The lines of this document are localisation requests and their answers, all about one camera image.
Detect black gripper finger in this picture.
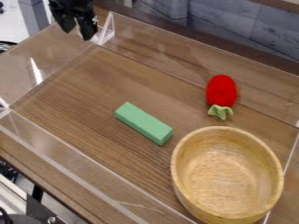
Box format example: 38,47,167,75
78,14,99,40
52,10,76,33

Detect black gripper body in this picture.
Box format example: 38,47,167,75
50,0,95,17

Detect red plush strawberry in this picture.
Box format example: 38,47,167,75
206,74,238,120

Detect green rectangular block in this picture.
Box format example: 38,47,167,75
115,102,174,145

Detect wooden bowl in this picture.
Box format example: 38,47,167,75
171,126,285,224

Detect grey table leg post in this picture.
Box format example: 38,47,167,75
18,0,50,36

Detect clear acrylic tray wall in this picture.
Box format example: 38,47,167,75
0,16,299,224

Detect black equipment with cable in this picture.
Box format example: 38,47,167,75
0,196,67,224

